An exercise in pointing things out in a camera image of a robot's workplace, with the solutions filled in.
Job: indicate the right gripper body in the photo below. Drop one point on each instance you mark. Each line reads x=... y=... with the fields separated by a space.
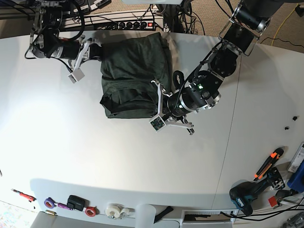
x=82 y=57

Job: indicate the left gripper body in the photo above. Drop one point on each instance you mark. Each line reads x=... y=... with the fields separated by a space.
x=171 y=111

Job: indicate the dark green t-shirt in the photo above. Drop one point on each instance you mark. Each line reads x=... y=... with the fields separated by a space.
x=128 y=68

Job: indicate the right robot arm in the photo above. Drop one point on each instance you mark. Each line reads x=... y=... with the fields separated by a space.
x=45 y=41

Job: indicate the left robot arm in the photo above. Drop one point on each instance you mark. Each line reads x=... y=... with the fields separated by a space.
x=200 y=89

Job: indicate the black power strip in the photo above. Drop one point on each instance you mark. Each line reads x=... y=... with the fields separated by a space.
x=121 y=25

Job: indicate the white paper roll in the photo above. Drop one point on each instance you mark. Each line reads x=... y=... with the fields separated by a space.
x=144 y=216

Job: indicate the clear tape dispenser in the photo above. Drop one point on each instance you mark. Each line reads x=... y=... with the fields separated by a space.
x=118 y=211

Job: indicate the red tape roll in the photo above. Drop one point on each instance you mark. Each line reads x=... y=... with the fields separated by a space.
x=90 y=211

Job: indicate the orange black utility knife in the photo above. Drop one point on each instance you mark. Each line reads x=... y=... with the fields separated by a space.
x=269 y=162

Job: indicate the purple tape roll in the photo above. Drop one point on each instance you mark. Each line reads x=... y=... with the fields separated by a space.
x=49 y=203

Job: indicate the red black screwdriver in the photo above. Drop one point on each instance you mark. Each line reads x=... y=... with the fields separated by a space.
x=28 y=197

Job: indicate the red square tag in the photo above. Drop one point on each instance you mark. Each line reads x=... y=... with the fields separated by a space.
x=273 y=201

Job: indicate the blue box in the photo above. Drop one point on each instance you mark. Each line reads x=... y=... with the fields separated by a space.
x=296 y=182

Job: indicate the teal black cordless drill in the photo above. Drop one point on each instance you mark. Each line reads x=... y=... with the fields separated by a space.
x=245 y=193

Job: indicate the black action camera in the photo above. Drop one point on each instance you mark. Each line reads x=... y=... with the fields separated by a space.
x=76 y=203

